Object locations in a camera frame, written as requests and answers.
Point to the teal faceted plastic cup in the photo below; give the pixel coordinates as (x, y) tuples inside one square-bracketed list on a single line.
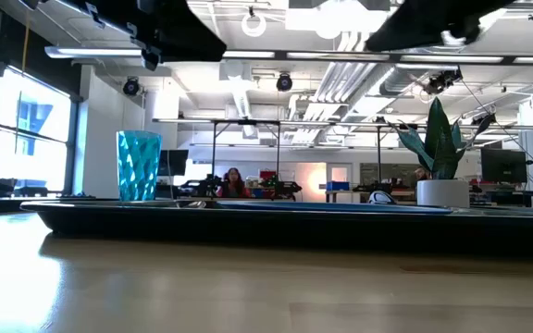
[(139, 166)]

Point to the dark rectangular serving tray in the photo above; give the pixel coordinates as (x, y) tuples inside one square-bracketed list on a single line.
[(248, 226)]

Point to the large black computer monitor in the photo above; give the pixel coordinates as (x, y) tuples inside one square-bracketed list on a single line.
[(502, 165)]

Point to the white round plant pot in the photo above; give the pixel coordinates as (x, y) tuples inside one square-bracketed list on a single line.
[(442, 193)]

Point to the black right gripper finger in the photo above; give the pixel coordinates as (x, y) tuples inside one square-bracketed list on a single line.
[(410, 28)]

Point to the black background robot arm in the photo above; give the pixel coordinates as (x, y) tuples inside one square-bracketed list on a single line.
[(285, 187), (207, 186)]

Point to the black camera on boom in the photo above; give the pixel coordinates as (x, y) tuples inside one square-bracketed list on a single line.
[(442, 81)]

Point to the person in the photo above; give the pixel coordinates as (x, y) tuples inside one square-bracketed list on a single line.
[(233, 182), (420, 174)]

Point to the green snake plant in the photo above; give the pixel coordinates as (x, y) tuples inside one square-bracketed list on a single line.
[(440, 148)]

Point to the blue storage box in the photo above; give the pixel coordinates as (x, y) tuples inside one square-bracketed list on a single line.
[(337, 186)]

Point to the black and white ball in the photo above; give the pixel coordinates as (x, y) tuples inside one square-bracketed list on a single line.
[(381, 197)]

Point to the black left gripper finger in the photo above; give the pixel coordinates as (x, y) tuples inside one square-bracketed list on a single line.
[(197, 41)]

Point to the small black computer monitor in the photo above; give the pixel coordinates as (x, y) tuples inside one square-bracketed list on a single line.
[(174, 162)]

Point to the black round ceiling camera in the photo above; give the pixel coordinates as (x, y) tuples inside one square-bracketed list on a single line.
[(131, 86), (284, 82)]

